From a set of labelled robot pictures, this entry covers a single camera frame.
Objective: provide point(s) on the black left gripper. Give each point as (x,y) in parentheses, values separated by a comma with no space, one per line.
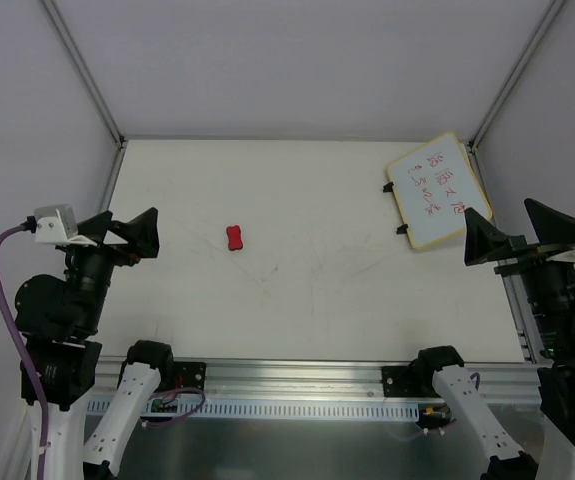
(108,243)

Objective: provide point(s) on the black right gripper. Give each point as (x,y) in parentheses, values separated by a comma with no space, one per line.
(525,255)

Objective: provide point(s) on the red bone-shaped eraser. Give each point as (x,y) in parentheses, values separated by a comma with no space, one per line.
(234,238)

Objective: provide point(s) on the yellow-framed whiteboard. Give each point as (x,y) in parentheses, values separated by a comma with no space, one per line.
(433,185)

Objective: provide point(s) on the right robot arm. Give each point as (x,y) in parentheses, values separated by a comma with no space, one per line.
(547,270)

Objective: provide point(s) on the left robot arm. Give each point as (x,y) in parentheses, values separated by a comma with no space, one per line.
(58,317)

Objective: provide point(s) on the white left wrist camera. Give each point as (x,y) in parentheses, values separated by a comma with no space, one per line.
(56,225)

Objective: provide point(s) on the right aluminium frame post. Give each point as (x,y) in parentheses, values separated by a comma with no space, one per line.
(534,41)

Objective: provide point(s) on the aluminium frame post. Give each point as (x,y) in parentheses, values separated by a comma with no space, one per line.
(534,41)
(81,69)

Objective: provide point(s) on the aluminium mounting rail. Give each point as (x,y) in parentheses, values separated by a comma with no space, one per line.
(349,381)

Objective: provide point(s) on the white slotted cable duct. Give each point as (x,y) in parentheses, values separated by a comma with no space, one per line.
(272,409)

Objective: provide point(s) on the left aluminium frame post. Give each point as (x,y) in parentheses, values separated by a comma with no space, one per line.
(81,69)

